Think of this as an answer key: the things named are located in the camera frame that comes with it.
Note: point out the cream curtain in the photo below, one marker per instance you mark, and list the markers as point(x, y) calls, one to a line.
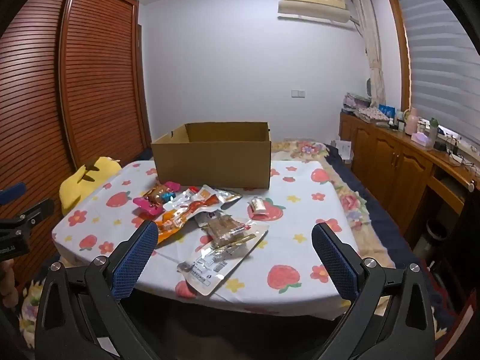
point(373, 52)

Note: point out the folded floral cloth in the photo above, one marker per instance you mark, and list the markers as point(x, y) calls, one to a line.
point(373, 114)

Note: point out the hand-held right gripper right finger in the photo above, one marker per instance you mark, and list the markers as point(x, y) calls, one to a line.
point(333, 266)

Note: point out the white red snack packet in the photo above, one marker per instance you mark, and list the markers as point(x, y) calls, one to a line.
point(180, 199)

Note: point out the green bottle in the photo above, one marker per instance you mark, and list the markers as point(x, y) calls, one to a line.
point(433, 129)

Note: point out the wooden louvered wardrobe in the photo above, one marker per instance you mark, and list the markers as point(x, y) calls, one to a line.
point(75, 82)

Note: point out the clear brown snack packet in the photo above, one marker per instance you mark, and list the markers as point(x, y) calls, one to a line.
point(225, 247)

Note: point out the grey trash can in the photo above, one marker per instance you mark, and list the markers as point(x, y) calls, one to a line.
point(431, 240)

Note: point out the white paper bag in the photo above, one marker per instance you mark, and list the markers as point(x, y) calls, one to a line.
point(344, 150)

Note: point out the pink thermos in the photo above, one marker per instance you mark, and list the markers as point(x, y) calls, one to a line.
point(411, 120)

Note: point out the silver orange snack packet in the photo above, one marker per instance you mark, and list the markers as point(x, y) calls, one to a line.
point(223, 195)

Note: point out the wooden sideboard cabinet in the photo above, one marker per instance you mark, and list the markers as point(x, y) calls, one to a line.
point(390, 165)

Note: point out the blue box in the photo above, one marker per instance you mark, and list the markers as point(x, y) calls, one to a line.
point(387, 111)

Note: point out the person's left hand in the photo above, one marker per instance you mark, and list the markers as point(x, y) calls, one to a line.
point(7, 283)

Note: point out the yellow plush toy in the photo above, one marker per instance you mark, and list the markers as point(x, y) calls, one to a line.
point(88, 180)

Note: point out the strawberry print tablecloth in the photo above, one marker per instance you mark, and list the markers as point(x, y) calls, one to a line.
point(307, 225)

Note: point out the small white fan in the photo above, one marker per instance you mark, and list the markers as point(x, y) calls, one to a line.
point(370, 88)

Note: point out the grey window blind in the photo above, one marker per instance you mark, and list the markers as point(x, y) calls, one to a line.
point(438, 63)

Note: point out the black charger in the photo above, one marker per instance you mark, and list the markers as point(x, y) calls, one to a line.
point(440, 145)

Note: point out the floral blanket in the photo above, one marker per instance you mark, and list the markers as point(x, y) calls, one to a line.
point(356, 198)

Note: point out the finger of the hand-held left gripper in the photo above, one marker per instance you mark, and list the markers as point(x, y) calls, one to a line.
point(13, 193)
point(35, 212)

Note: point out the beige air conditioner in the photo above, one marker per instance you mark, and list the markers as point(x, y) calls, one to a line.
point(315, 2)

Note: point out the brown cardboard box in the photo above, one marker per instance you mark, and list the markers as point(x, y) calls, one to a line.
point(213, 161)

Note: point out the white wall switch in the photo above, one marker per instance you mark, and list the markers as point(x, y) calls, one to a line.
point(297, 93)

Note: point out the small white snack packet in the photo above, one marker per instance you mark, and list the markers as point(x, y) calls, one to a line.
point(258, 205)

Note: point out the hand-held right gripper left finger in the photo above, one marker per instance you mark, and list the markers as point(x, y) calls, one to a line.
point(137, 260)

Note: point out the wooden window frame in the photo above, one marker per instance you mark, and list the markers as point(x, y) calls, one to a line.
point(397, 45)

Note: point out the pink snack packet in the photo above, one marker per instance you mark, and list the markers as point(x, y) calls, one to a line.
point(155, 198)

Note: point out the white power strip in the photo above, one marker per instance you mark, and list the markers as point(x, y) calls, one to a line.
point(455, 158)

